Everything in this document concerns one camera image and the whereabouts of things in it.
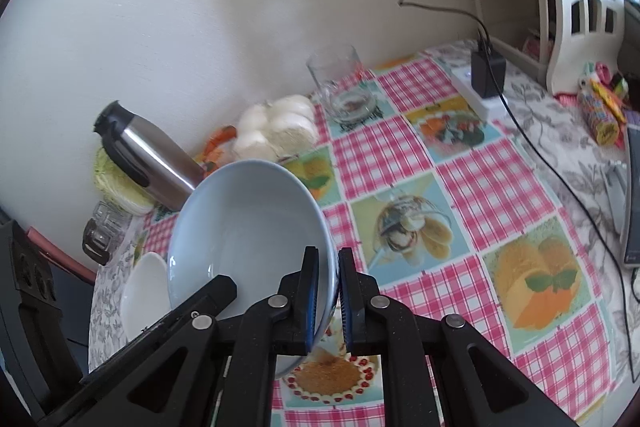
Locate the small white bowl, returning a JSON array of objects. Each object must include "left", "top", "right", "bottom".
[{"left": 120, "top": 253, "right": 170, "bottom": 341}]

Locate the light blue bowl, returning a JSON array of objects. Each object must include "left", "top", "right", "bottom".
[{"left": 166, "top": 158, "right": 340, "bottom": 381}]

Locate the grey floral towel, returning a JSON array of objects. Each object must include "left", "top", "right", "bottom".
[{"left": 88, "top": 217, "right": 148, "bottom": 372}]

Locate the upturned clear glass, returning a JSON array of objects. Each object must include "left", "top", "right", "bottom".
[{"left": 92, "top": 200, "right": 132, "bottom": 235}]

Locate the stainless steel thermos jug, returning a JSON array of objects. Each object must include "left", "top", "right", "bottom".
[{"left": 93, "top": 101, "right": 204, "bottom": 211}]

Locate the orange snack packet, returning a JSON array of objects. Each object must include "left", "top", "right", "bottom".
[{"left": 198, "top": 126, "right": 238, "bottom": 170}]

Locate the napa cabbage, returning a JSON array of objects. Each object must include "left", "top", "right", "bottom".
[{"left": 93, "top": 147, "right": 155, "bottom": 216}]

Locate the bag of steamed buns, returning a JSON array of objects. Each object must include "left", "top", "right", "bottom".
[{"left": 233, "top": 94, "right": 320, "bottom": 161}]

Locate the clear glass mug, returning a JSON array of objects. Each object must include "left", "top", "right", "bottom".
[{"left": 306, "top": 44, "right": 376, "bottom": 124}]

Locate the white power strip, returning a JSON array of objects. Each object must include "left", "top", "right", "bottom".
[{"left": 448, "top": 65, "right": 508, "bottom": 121}]

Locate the white smartphone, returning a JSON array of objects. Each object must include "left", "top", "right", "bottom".
[{"left": 622, "top": 124, "right": 640, "bottom": 268}]

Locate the colourful candy roll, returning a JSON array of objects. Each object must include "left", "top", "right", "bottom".
[{"left": 577, "top": 78, "right": 626, "bottom": 146}]

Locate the black power adapter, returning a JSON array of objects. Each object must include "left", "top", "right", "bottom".
[{"left": 471, "top": 39, "right": 506, "bottom": 100}]

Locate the glass teapot black handle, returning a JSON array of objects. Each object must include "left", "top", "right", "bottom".
[{"left": 81, "top": 218, "right": 124, "bottom": 265}]

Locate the black cable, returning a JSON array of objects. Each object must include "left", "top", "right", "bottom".
[{"left": 397, "top": 0, "right": 640, "bottom": 383}]

